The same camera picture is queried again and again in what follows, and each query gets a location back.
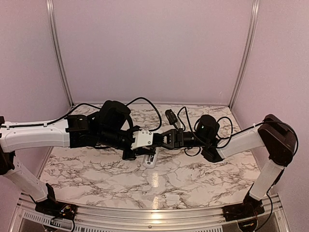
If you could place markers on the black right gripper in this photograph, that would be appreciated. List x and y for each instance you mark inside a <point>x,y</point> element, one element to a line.
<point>175,137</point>

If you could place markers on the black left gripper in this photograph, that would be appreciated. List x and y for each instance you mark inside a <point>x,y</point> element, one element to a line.
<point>139,151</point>

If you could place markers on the left aluminium frame post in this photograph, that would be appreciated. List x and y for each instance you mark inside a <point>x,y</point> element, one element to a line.
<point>56,45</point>

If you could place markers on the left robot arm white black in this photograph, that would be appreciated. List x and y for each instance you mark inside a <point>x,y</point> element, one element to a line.
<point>111,126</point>

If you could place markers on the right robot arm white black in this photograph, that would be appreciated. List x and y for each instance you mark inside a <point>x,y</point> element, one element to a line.
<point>276,136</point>

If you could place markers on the aluminium frame post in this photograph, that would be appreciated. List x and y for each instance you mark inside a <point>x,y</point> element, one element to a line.
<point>56,45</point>
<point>246,53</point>

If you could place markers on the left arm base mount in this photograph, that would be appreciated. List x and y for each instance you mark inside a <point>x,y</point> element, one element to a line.
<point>57,209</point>

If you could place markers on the white remote control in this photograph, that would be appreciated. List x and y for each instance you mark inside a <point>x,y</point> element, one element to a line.
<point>149,161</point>

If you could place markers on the front aluminium rail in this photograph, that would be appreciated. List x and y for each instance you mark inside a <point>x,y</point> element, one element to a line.
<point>106,219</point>

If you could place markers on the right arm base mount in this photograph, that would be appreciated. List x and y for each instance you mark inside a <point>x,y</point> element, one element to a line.
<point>243,210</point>

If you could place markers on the right aluminium frame post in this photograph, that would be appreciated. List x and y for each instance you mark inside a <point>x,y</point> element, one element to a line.
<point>246,53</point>

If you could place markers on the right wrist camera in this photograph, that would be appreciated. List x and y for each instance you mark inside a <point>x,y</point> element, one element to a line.
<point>172,119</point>

